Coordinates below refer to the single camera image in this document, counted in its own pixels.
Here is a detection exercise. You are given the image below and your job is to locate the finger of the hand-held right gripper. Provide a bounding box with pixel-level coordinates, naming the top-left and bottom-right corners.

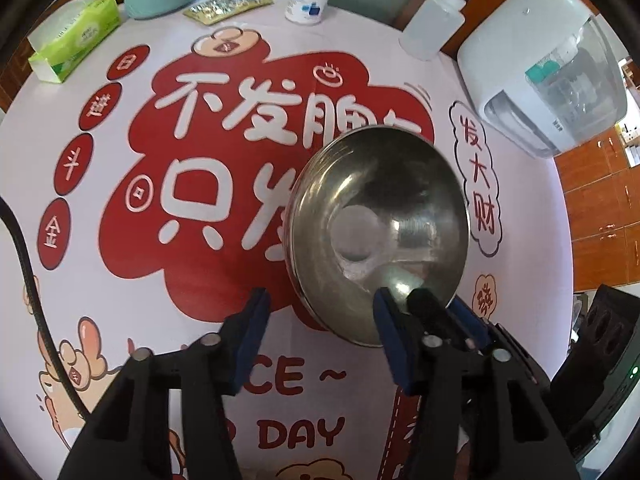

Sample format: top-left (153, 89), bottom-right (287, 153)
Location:
top-left (406, 287), bottom-right (468, 348)
top-left (447, 296), bottom-right (551, 411)

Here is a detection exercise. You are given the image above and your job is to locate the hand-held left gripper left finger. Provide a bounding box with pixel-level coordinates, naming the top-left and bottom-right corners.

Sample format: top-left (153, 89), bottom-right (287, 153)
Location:
top-left (57, 287), bottom-right (272, 480)

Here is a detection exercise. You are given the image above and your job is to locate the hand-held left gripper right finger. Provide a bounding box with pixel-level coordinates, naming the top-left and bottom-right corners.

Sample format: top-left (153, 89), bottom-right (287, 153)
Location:
top-left (373, 286), bottom-right (582, 480)

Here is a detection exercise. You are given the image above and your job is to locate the stainless steel bowl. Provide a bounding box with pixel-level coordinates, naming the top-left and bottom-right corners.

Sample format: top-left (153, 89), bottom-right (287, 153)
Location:
top-left (286, 126), bottom-right (472, 349)

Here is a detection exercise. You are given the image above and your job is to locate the brown wooden cabinet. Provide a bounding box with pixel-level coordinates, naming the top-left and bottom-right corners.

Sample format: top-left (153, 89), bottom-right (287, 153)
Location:
top-left (550, 125), bottom-right (640, 293)

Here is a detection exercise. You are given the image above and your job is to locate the printed pink tablecloth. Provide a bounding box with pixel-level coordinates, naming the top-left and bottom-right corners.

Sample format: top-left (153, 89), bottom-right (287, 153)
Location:
top-left (0, 0), bottom-right (581, 480)

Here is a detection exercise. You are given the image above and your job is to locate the white water dispenser appliance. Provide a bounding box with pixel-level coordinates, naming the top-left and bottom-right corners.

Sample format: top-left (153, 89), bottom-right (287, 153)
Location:
top-left (456, 0), bottom-right (629, 160)

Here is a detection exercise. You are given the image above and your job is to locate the white bottle with teal label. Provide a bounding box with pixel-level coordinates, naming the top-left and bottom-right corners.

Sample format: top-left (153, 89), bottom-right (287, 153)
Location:
top-left (525, 35), bottom-right (586, 93)

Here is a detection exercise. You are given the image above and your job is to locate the clear squeeze bottle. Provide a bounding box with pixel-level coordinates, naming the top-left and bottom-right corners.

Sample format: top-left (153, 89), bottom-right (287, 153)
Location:
top-left (399, 0), bottom-right (485, 62)

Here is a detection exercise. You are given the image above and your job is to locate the silver foil pill packet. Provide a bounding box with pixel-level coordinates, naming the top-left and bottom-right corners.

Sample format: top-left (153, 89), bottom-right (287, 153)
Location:
top-left (182, 0), bottom-right (274, 27)

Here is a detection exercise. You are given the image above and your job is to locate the green tissue box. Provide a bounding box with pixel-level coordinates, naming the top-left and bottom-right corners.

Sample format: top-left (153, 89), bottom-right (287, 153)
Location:
top-left (27, 0), bottom-right (122, 84)

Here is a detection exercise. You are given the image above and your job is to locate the black cable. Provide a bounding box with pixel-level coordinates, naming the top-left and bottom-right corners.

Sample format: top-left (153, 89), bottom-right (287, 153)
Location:
top-left (0, 197), bottom-right (93, 418)

